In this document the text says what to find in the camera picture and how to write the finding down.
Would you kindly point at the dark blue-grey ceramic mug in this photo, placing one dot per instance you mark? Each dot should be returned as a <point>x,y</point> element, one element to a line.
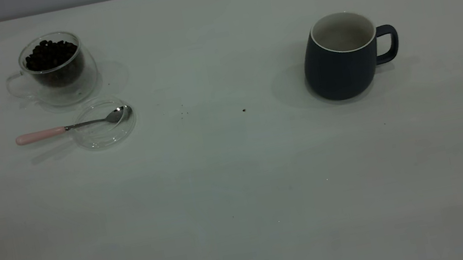
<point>336,70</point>

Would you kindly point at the clear round glass lid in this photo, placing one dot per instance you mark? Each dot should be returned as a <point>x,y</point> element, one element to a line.
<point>105,134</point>

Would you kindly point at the dark coffee beans pile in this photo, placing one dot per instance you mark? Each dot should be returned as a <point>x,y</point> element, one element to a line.
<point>51,55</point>

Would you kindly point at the clear double-wall glass cup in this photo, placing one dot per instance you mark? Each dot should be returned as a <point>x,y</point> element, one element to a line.
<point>65,93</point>

